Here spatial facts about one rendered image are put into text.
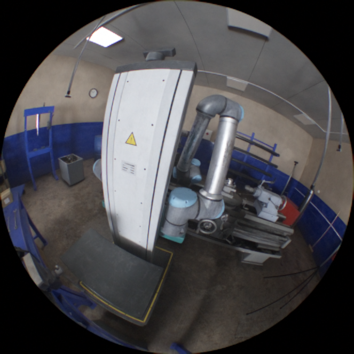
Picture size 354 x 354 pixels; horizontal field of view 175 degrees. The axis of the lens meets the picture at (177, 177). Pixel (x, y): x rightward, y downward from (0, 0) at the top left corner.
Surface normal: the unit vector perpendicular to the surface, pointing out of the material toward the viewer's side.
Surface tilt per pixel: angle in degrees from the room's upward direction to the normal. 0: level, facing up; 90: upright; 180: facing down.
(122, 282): 0
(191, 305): 0
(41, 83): 90
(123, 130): 90
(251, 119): 90
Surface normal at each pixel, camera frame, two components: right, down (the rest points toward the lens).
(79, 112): 0.91, 0.34
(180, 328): 0.23, -0.88
